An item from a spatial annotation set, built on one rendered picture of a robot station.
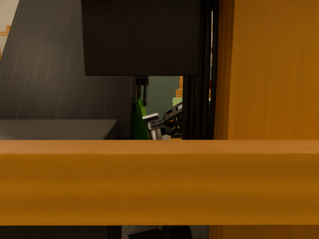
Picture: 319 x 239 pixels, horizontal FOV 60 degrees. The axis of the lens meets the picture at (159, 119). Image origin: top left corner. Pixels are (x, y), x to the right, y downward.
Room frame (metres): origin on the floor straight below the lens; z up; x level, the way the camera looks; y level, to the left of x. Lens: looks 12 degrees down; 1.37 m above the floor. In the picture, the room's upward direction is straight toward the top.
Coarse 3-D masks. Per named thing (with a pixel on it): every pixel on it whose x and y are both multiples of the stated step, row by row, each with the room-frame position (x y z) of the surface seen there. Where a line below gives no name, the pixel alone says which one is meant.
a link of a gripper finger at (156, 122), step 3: (165, 114) 0.64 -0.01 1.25; (168, 114) 0.64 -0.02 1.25; (165, 117) 0.64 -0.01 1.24; (153, 120) 0.65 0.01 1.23; (156, 120) 0.65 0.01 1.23; (159, 120) 0.65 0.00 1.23; (162, 120) 0.65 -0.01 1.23; (165, 120) 0.64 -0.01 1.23; (150, 123) 0.65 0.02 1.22; (153, 123) 0.65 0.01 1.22; (156, 123) 0.65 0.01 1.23; (159, 123) 0.65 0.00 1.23; (162, 123) 0.65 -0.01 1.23; (150, 126) 0.65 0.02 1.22; (153, 126) 0.65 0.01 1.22; (156, 126) 0.65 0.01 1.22
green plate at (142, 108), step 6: (138, 102) 0.69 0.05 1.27; (138, 108) 0.68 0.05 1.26; (144, 108) 0.79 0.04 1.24; (138, 114) 0.68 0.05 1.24; (144, 114) 0.74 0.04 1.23; (138, 120) 0.70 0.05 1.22; (138, 126) 0.70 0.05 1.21; (144, 126) 0.68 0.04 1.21; (138, 132) 0.70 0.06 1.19; (144, 132) 0.68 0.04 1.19; (138, 138) 0.70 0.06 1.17; (144, 138) 0.69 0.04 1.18
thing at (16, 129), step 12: (0, 120) 0.61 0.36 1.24; (12, 120) 0.61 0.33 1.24; (24, 120) 0.61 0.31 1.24; (36, 120) 0.61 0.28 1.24; (48, 120) 0.61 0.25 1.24; (60, 120) 0.61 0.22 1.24; (72, 120) 0.61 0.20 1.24; (84, 120) 0.61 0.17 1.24; (96, 120) 0.61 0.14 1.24; (108, 120) 0.61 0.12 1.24; (0, 132) 0.50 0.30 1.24; (12, 132) 0.50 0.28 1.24; (24, 132) 0.50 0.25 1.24; (36, 132) 0.50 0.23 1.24; (48, 132) 0.50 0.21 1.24; (60, 132) 0.50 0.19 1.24; (72, 132) 0.50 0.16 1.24; (84, 132) 0.50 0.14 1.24; (96, 132) 0.50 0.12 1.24; (108, 132) 0.51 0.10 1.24; (0, 228) 0.45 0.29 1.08; (12, 228) 0.45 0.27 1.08; (24, 228) 0.45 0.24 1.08; (36, 228) 0.45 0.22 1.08; (48, 228) 0.45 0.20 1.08; (60, 228) 0.45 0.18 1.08; (72, 228) 0.45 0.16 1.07; (84, 228) 0.45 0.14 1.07; (96, 228) 0.45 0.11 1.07; (108, 228) 0.46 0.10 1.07; (120, 228) 0.59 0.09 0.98
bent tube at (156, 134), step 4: (144, 116) 0.67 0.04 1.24; (148, 116) 0.67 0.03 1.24; (152, 116) 0.66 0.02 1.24; (156, 116) 0.67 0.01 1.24; (144, 120) 0.67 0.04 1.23; (148, 120) 0.67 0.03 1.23; (152, 120) 0.67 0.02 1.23; (148, 128) 0.66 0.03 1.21; (152, 132) 0.65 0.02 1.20; (156, 132) 0.64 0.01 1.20; (160, 132) 0.65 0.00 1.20; (152, 136) 0.64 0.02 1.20; (156, 136) 0.64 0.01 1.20; (160, 136) 0.64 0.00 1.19
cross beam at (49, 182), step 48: (0, 144) 0.31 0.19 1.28; (48, 144) 0.31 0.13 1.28; (96, 144) 0.31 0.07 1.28; (144, 144) 0.31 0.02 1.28; (192, 144) 0.31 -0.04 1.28; (240, 144) 0.31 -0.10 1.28; (288, 144) 0.31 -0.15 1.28; (0, 192) 0.29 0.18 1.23; (48, 192) 0.29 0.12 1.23; (96, 192) 0.29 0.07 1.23; (144, 192) 0.29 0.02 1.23; (192, 192) 0.29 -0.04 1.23; (240, 192) 0.29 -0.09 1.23; (288, 192) 0.29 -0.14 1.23
